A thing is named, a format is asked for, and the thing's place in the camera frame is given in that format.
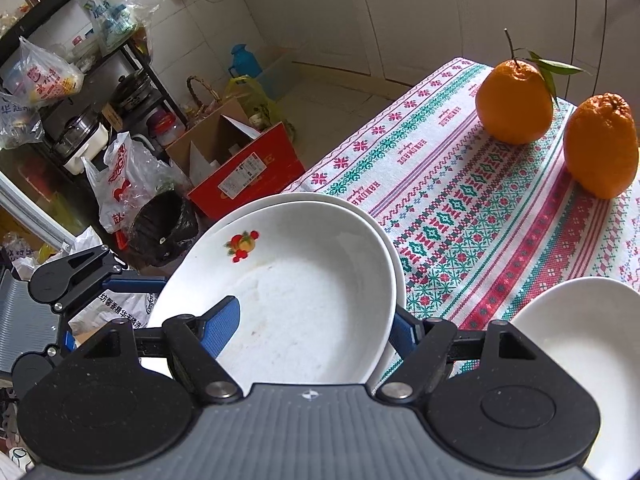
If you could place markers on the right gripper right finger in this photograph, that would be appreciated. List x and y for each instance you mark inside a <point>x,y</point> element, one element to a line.
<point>428,349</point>

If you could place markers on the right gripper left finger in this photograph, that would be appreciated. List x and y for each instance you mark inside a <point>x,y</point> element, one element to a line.
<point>190,345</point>

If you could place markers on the white plate fruit decals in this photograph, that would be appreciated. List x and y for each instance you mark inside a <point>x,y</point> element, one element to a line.
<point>316,288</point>

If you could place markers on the white plate stained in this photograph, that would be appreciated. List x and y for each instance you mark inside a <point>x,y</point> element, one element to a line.
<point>590,326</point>

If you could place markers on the white kitchen base cabinets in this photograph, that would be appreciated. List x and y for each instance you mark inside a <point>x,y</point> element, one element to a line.
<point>404,40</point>

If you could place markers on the black garbage bag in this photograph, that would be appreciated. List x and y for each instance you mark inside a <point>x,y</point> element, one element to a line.
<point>164,228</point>

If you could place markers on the patterned embroidered tablecloth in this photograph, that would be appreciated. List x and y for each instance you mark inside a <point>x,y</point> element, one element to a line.
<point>480,227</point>

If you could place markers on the plain white plate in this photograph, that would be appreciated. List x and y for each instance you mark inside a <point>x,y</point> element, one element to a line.
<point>281,198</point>

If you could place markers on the white red plastic bag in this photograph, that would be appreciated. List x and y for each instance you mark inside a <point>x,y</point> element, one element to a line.
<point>131,178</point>

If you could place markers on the red open cardboard box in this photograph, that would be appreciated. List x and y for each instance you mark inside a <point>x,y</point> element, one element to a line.
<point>231,164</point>

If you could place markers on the orange with leaves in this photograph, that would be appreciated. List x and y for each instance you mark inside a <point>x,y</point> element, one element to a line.
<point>515,102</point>

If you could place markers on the bumpy orange without leaf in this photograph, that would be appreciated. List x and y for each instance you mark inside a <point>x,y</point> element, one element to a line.
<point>601,145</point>

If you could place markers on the blue thermos jug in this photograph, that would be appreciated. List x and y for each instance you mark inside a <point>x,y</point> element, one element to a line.
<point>244,62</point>

